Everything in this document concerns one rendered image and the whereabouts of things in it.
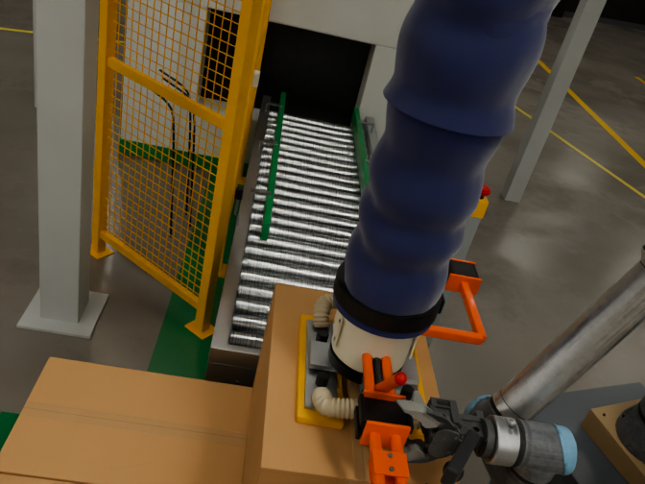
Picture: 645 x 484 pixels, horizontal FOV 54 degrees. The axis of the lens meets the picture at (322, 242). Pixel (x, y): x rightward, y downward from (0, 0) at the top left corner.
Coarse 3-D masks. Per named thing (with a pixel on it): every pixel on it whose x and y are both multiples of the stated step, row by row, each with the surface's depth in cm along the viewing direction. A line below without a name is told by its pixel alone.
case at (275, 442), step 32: (288, 288) 169; (288, 320) 158; (288, 352) 148; (256, 384) 174; (288, 384) 139; (352, 384) 144; (256, 416) 152; (288, 416) 132; (256, 448) 135; (288, 448) 125; (320, 448) 126; (352, 448) 128; (384, 448) 130; (256, 480) 122; (288, 480) 122; (320, 480) 122; (352, 480) 122; (416, 480) 125
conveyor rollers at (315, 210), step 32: (288, 128) 370; (320, 128) 380; (288, 160) 332; (320, 160) 341; (352, 160) 351; (288, 192) 302; (320, 192) 311; (352, 192) 321; (256, 224) 270; (288, 224) 279; (320, 224) 289; (352, 224) 290; (256, 256) 255; (288, 256) 256; (320, 256) 266; (256, 288) 232; (320, 288) 242; (256, 320) 217
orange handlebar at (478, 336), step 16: (464, 288) 162; (480, 320) 151; (432, 336) 145; (448, 336) 145; (464, 336) 145; (480, 336) 146; (368, 368) 128; (384, 368) 130; (368, 384) 125; (400, 448) 112; (384, 464) 108; (400, 464) 109; (384, 480) 106; (400, 480) 106
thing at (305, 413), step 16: (304, 320) 156; (304, 336) 151; (320, 336) 148; (304, 352) 146; (304, 368) 142; (304, 384) 138; (320, 384) 137; (336, 384) 139; (304, 400) 133; (304, 416) 130; (320, 416) 131
